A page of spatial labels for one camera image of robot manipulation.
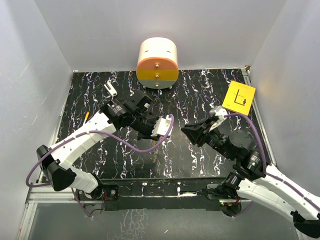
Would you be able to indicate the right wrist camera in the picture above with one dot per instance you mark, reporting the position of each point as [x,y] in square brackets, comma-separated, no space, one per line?
[217,114]

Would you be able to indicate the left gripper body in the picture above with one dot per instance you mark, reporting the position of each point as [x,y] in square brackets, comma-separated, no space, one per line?
[144,126]

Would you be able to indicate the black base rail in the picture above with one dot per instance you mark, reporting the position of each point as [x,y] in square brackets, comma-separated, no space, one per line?
[230,207]

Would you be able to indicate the yellow marker pen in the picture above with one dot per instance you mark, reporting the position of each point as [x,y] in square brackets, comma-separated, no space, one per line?
[86,117]

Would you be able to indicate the yellow book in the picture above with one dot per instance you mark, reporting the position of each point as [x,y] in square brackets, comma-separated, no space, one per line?
[239,98]

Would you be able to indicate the white plastic clip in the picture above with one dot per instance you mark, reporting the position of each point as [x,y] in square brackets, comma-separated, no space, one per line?
[111,90]

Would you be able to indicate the aluminium frame rail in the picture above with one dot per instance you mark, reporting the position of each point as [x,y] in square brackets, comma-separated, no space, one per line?
[213,188]

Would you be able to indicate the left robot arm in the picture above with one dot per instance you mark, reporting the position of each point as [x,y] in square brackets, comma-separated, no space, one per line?
[57,161]

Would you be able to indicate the round three-drawer mini cabinet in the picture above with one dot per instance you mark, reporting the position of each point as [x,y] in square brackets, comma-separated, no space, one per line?
[157,64]

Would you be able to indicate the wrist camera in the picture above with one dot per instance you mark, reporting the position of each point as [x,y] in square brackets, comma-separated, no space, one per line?
[161,126]
[217,114]

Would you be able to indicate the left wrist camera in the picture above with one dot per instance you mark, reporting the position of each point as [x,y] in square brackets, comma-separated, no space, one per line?
[161,126]

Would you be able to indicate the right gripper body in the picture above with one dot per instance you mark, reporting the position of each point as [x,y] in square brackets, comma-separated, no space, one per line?
[216,140]

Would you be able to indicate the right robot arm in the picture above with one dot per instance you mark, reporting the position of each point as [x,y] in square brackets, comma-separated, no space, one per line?
[303,209]

